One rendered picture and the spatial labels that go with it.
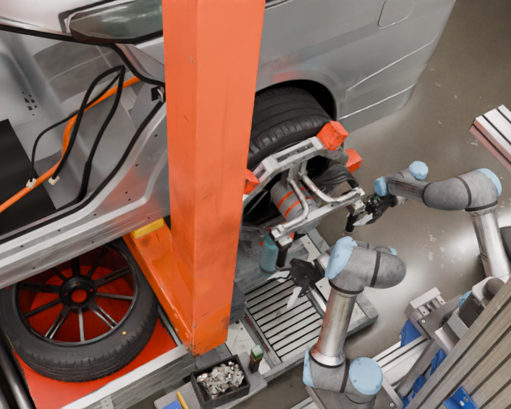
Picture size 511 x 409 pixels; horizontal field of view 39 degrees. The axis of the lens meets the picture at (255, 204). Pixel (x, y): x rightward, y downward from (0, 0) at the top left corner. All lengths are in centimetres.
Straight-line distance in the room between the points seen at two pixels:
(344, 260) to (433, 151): 226
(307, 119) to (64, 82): 103
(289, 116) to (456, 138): 188
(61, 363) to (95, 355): 14
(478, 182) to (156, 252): 130
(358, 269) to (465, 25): 323
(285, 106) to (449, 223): 159
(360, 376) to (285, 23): 120
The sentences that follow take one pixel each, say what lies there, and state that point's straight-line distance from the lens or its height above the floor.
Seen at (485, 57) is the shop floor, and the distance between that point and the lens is 504.
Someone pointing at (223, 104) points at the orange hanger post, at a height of 203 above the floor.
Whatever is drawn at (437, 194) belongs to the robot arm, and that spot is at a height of 125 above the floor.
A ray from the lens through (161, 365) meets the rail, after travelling 310.
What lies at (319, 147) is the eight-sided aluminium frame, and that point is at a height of 112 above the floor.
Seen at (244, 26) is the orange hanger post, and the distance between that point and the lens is 154.
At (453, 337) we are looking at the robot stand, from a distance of 232.
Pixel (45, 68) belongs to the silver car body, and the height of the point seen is 101.
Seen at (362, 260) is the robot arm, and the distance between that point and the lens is 221.
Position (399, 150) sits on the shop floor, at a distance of 433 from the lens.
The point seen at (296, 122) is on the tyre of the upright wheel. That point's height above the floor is 118.
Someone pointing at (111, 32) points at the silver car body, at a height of 177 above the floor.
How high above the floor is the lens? 329
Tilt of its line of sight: 56 degrees down
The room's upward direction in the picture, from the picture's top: 8 degrees clockwise
